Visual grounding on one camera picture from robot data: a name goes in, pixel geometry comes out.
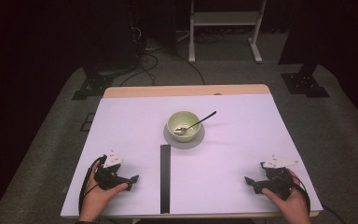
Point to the pale green bowl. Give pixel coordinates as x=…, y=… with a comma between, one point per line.
x=183, y=118

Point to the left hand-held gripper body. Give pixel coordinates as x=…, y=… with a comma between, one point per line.
x=107, y=179

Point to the white sheet table cover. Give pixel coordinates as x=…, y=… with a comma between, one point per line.
x=230, y=174

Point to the person's left hand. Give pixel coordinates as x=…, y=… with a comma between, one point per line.
x=94, y=199

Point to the wooden table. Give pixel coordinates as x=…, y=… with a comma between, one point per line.
x=183, y=90

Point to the round grey coaster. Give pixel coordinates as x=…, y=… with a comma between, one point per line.
x=183, y=145

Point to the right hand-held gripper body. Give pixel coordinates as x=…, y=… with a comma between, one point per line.
x=278, y=182

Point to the person's right hand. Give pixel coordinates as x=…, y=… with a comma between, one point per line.
x=293, y=208

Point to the black stand base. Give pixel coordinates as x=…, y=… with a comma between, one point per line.
x=94, y=85
x=304, y=84

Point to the white metal stand frame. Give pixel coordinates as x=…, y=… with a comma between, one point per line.
x=225, y=18

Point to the black strip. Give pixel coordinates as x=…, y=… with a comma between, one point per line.
x=167, y=180

